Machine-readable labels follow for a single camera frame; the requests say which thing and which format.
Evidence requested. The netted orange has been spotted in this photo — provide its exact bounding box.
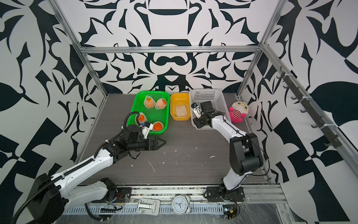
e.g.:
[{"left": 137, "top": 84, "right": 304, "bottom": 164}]
[
  {"left": 155, "top": 98, "right": 167, "bottom": 110},
  {"left": 144, "top": 95, "right": 156, "bottom": 109},
  {"left": 135, "top": 112, "right": 147, "bottom": 126},
  {"left": 152, "top": 121, "right": 164, "bottom": 132}
]

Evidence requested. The white perforated plastic basket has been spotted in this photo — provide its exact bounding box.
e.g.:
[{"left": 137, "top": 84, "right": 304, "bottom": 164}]
[{"left": 189, "top": 89, "right": 233, "bottom": 131}]

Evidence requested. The white foam net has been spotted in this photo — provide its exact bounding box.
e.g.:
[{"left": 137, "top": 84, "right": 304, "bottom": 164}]
[{"left": 176, "top": 105, "right": 187, "bottom": 117}]

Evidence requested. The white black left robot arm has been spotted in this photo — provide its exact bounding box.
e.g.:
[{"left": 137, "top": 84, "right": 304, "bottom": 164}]
[{"left": 10, "top": 112, "right": 166, "bottom": 224}]

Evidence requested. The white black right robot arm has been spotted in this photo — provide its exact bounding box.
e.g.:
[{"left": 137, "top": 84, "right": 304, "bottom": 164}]
[{"left": 191, "top": 101, "right": 267, "bottom": 200}]

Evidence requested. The green plastic basket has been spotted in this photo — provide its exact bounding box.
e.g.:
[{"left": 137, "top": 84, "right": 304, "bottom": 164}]
[{"left": 131, "top": 91, "right": 170, "bottom": 136}]

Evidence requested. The pink white plush doll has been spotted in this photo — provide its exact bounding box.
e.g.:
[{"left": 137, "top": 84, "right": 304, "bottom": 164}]
[{"left": 228, "top": 101, "right": 250, "bottom": 123}]

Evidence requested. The yellow plastic tub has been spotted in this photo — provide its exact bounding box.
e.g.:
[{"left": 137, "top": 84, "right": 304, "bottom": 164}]
[{"left": 170, "top": 93, "right": 191, "bottom": 121}]

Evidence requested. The white rectangular device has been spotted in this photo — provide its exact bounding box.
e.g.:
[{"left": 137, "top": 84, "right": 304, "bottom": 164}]
[{"left": 137, "top": 198, "right": 161, "bottom": 216}]

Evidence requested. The white analog clock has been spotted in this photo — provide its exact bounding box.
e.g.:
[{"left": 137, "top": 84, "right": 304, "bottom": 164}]
[{"left": 172, "top": 195, "right": 191, "bottom": 215}]

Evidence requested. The small circuit board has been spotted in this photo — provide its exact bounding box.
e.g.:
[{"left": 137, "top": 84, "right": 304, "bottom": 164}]
[{"left": 223, "top": 204, "right": 238, "bottom": 220}]

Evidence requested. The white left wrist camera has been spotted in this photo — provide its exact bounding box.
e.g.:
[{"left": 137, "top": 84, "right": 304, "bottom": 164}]
[{"left": 141, "top": 122, "right": 154, "bottom": 139}]

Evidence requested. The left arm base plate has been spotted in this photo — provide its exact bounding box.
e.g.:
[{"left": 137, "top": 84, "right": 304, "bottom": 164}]
[{"left": 91, "top": 187, "right": 132, "bottom": 203}]

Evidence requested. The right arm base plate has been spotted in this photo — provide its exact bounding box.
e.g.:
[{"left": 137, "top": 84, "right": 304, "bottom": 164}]
[{"left": 203, "top": 185, "right": 245, "bottom": 202}]

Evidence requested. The black hook rail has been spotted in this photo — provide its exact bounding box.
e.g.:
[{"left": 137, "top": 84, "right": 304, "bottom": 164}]
[{"left": 278, "top": 72, "right": 342, "bottom": 148}]

